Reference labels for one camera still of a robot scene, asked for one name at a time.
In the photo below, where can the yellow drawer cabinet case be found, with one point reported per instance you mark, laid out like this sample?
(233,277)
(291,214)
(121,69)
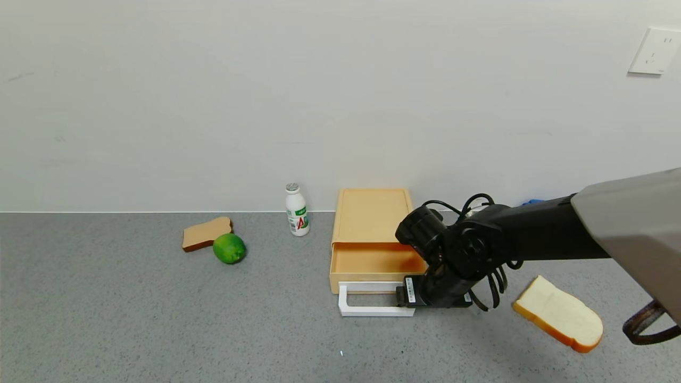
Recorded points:
(372,213)

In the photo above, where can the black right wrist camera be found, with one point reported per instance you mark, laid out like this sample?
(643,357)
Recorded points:
(420,229)

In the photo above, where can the white wall socket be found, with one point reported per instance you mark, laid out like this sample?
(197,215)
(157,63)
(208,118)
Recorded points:
(657,50)

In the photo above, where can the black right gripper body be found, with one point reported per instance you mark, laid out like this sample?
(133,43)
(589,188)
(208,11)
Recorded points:
(410,291)

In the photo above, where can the white milk drink bottle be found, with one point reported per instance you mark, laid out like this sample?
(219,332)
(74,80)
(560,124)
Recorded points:
(297,213)

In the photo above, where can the blue rolled towel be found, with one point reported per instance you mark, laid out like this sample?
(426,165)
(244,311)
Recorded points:
(532,202)

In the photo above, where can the brown toast slice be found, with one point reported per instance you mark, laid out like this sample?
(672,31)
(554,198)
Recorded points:
(202,234)

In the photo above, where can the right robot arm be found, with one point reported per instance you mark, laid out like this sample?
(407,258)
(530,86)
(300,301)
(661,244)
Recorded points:
(628,218)

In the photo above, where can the white bread slice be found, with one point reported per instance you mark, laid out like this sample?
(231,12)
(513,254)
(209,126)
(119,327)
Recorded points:
(558,314)

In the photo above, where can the green lime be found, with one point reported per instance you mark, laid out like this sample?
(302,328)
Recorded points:
(230,248)

